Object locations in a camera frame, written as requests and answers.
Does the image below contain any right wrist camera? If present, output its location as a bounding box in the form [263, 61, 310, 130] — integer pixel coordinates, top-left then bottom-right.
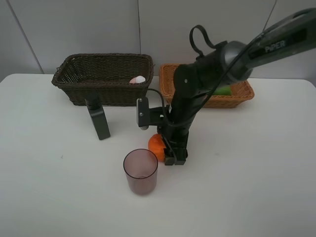
[136, 97, 164, 130]

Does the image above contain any black rectangular bottle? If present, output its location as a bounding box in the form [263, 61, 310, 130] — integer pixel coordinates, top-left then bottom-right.
[85, 93, 111, 140]

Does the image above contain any dark brown wicker basket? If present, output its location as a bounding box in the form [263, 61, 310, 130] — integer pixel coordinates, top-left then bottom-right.
[52, 53, 154, 107]

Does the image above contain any orange wicker basket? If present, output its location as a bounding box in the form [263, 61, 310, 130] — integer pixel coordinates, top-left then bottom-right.
[159, 64, 255, 109]

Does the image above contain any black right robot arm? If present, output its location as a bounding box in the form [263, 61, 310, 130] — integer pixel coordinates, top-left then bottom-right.
[158, 8, 316, 165]

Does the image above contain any orange mandarin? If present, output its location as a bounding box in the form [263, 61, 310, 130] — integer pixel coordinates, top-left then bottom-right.
[148, 134, 166, 162]

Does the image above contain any purple translucent cup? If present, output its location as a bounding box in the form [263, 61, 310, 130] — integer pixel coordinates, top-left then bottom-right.
[123, 149, 158, 196]

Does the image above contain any pink bottle white cap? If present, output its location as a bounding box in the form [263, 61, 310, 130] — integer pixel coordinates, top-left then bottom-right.
[129, 76, 146, 84]

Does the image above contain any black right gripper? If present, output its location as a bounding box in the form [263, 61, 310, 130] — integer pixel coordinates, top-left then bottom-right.
[158, 98, 198, 166]

